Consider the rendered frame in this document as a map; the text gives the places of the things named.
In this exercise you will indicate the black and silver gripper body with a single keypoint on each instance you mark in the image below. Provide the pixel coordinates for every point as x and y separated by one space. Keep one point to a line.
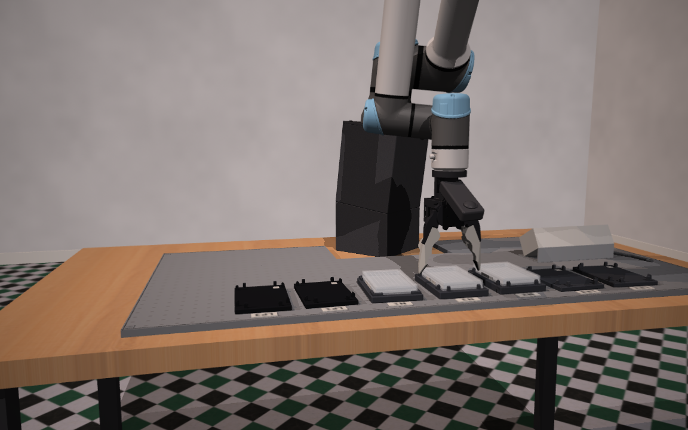
446 216

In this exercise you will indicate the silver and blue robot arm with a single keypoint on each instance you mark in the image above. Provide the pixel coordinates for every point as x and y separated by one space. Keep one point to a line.
445 65

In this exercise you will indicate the beige operator button panel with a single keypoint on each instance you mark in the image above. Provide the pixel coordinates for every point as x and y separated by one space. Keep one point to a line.
570 243

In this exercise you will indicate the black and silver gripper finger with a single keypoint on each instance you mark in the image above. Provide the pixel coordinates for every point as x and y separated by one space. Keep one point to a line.
430 236
472 239

